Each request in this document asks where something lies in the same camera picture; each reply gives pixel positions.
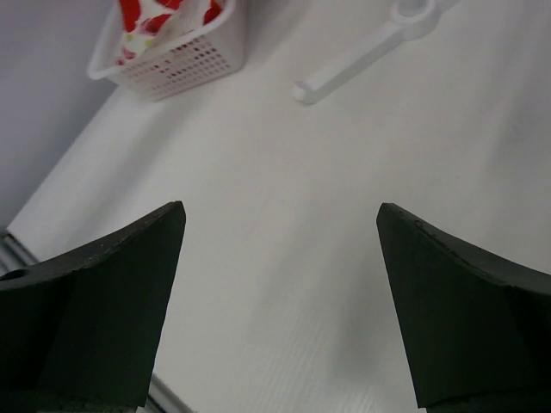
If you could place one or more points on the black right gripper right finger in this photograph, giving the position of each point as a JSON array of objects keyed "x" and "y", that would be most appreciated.
[{"x": 475, "y": 326}]

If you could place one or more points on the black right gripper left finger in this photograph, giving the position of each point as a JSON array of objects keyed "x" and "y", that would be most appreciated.
[{"x": 82, "y": 329}]

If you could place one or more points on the red poppy print skirt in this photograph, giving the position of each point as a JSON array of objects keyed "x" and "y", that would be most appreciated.
[{"x": 148, "y": 24}]

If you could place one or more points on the white plastic laundry basket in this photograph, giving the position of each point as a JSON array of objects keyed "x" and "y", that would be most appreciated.
[{"x": 201, "y": 56}]

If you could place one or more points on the silver clothes rack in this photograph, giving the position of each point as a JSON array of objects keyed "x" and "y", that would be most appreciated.
[{"x": 408, "y": 21}]

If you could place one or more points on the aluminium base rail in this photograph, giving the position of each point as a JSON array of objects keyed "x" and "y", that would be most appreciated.
[{"x": 14, "y": 255}]

